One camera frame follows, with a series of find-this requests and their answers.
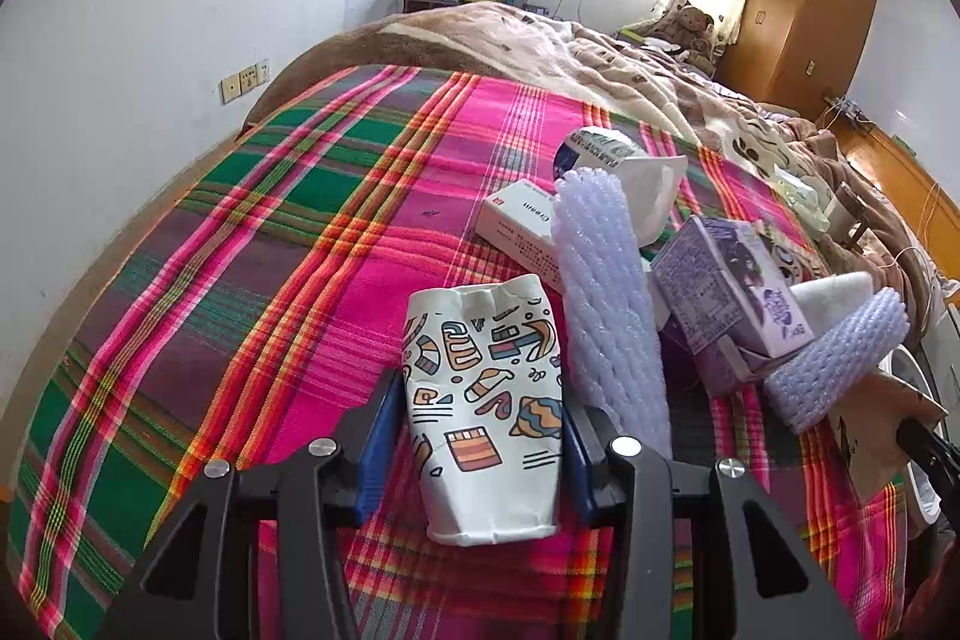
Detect patterned white paper cup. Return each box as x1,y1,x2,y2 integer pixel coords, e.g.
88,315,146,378
403,271,565,547

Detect white printed plastic pouch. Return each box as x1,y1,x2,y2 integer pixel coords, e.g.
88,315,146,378
553,126,689,251

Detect purple drink carton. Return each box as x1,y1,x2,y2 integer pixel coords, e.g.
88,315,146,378
651,214,815,397

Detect white foam piece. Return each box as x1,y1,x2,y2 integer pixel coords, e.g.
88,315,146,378
787,271,877,333

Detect long lavender foam net sleeve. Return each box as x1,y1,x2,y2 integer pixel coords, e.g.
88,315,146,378
553,166,674,461

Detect white and purple medicine box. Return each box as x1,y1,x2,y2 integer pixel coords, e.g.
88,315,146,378
474,179,575,298

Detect brown teddy bear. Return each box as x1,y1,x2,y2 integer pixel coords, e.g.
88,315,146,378
651,6,719,75

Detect brown paper bag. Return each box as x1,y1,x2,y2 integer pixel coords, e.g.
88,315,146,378
829,370,950,502

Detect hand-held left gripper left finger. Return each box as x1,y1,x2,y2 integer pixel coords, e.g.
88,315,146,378
112,370,410,640

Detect brown patterned blanket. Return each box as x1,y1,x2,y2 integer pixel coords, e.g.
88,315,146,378
241,2,938,341

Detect wooden wardrobe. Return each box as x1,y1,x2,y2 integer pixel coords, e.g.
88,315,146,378
712,0,884,120

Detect clear plastic bag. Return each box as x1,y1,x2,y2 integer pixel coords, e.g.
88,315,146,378
772,167,830,230

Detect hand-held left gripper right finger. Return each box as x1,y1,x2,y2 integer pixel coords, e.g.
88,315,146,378
559,396,863,640

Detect short lavender foam net sleeve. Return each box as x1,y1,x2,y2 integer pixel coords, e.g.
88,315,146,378
765,287,910,435

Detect plaid bedsheet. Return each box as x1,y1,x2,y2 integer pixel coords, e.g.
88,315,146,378
15,64,912,640

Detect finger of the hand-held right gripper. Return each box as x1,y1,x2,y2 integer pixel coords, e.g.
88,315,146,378
896,419,960,489

